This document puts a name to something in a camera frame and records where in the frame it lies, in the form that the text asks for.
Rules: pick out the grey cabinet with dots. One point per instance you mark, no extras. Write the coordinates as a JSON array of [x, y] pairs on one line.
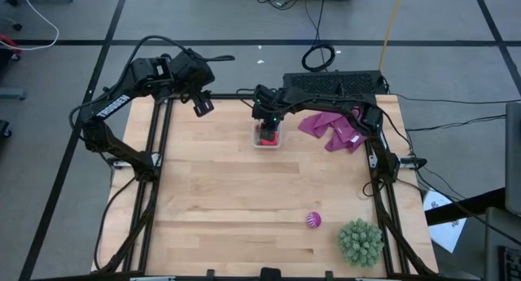
[[513, 159]]

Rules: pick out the red object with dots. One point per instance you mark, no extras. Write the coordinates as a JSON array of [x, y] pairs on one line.
[[6, 42]]

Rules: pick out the black mesh computer case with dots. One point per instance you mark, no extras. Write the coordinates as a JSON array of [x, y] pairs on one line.
[[325, 80]]

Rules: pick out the green succulent plant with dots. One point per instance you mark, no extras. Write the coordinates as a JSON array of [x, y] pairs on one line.
[[360, 242]]

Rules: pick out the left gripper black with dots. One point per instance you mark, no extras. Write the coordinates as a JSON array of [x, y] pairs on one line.
[[191, 71]]

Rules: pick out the black table clamp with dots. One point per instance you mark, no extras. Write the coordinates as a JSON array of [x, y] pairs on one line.
[[413, 163]]

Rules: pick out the black rounded object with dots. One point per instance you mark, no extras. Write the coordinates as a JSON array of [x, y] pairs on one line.
[[270, 274]]

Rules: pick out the purple cloth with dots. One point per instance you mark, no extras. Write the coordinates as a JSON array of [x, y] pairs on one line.
[[321, 124]]

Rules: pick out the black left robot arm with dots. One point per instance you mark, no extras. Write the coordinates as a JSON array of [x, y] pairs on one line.
[[114, 106]]

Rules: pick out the purple white striped vegetable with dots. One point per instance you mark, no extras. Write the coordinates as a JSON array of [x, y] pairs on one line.
[[313, 219]]

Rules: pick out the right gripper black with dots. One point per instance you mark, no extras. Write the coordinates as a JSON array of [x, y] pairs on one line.
[[266, 106]]

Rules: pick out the clear plastic tupperware container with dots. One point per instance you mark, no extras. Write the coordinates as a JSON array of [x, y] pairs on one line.
[[255, 140]]

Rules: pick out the black desk bar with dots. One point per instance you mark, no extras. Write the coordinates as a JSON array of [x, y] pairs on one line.
[[464, 207]]

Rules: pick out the large red fruit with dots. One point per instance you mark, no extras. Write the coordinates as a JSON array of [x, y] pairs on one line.
[[270, 142]]

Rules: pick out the black keyboard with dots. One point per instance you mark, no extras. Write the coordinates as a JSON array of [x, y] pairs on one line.
[[510, 264]]

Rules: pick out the black metal table frame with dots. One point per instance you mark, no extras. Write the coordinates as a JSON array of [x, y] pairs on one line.
[[228, 96]]

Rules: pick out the white printed paper sheet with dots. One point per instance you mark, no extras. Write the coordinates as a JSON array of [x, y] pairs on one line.
[[445, 232]]

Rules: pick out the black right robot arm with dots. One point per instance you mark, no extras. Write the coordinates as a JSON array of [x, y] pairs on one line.
[[325, 97]]

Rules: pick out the dark grey desk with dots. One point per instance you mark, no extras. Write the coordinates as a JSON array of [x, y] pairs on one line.
[[502, 240]]

